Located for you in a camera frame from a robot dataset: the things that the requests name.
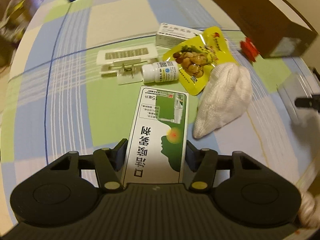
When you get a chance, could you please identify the yellow chestnut snack pouch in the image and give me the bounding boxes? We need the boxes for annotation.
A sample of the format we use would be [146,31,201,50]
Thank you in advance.
[163,26,236,96]

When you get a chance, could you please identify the checkered bed sheet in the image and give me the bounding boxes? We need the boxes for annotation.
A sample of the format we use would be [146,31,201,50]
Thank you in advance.
[1,0,319,232]

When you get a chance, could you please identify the white knitted cloth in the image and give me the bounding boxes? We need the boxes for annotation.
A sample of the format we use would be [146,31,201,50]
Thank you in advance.
[193,62,253,139]

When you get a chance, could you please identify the white plastic hook holder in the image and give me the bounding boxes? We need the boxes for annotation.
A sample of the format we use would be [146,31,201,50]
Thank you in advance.
[96,43,158,85]

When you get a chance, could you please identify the clear plastic case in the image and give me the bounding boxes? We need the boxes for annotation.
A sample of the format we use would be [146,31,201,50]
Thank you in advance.
[277,73,319,128]

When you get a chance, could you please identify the brown cardboard storage box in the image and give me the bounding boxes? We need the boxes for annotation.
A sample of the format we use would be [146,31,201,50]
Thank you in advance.
[213,0,318,58]

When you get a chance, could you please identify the white ointment box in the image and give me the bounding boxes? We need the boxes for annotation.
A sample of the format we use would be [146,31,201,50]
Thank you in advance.
[156,23,202,48]

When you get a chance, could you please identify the green white throat spray box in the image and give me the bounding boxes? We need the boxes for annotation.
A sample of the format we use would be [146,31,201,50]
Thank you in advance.
[121,86,189,185]

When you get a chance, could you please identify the brown cardboard boxes pile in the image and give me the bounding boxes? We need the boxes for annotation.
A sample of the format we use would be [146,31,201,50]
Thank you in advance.
[1,0,31,68]

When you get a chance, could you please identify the red snack packet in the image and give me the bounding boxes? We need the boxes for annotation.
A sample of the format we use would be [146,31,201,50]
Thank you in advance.
[240,37,259,62]

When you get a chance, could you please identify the white pill bottle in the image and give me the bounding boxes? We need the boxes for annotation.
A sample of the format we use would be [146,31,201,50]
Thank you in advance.
[142,61,180,83]

